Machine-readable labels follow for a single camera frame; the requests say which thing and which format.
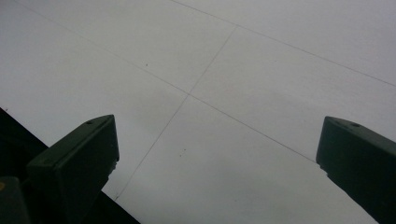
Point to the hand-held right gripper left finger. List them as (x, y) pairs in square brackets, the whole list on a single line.
[(73, 168)]

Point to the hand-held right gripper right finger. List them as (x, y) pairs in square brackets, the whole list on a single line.
[(361, 158)]

